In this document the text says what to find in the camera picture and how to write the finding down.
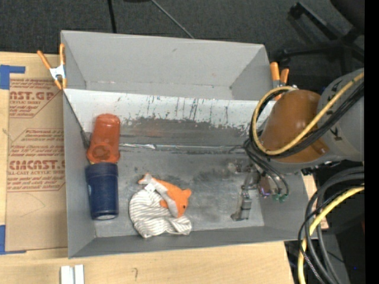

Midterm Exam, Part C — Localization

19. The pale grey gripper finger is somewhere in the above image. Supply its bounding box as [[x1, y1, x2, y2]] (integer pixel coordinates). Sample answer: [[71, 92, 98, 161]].
[[231, 191, 253, 221], [240, 170, 257, 192]]

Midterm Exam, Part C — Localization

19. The grey metal bin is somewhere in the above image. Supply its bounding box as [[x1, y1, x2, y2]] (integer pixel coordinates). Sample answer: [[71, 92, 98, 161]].
[[60, 30, 310, 259]]

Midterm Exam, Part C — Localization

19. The orange toy fish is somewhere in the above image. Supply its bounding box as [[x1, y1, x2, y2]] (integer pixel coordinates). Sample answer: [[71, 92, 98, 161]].
[[137, 172, 192, 218]]

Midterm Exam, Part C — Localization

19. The white striped cloth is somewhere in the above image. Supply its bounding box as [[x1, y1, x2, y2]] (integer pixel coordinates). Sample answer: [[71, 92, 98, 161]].
[[128, 185, 192, 238]]

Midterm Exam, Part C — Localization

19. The dark blue cup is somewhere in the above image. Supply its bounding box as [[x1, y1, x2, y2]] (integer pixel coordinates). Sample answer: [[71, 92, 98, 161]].
[[85, 162, 120, 221]]

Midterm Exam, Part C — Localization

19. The orange plastic cup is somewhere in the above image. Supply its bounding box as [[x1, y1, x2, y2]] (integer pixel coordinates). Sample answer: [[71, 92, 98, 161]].
[[85, 113, 121, 165]]

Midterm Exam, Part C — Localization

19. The brown cardboard board, red print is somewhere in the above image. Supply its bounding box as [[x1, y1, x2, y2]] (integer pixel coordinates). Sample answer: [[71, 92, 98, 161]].
[[0, 51, 69, 256]]

